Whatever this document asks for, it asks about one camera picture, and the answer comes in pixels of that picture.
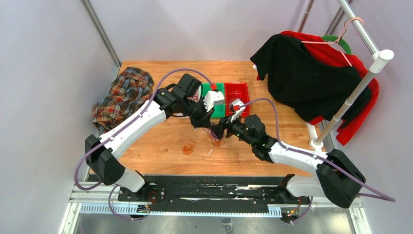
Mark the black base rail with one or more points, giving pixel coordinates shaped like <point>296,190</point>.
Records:
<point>215,194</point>

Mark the black shirt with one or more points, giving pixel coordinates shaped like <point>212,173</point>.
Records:
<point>313,79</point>

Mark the green hanger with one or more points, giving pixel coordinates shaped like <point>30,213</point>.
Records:
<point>342,43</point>

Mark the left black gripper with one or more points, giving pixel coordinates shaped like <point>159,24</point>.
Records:
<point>204,120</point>

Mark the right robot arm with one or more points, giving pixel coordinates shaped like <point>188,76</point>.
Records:
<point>333,175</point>

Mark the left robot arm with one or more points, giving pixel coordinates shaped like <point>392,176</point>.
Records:
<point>103,153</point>

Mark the green plastic bin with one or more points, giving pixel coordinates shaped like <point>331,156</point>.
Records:
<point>219,110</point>

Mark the white plastic bin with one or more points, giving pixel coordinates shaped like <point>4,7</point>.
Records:
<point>195,97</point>

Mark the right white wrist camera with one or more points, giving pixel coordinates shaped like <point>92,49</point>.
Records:
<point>237,107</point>

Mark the plaid flannel shirt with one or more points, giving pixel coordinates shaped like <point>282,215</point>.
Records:
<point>128,92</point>

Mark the pink wire hanger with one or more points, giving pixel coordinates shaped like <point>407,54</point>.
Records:
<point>337,40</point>

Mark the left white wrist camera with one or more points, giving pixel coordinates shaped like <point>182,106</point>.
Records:
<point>212,99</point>

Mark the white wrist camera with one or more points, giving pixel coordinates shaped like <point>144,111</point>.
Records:
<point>237,107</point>
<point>212,99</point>

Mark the red plastic bin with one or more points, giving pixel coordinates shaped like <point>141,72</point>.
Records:
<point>234,91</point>

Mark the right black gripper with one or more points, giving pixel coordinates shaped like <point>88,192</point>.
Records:
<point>224,123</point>

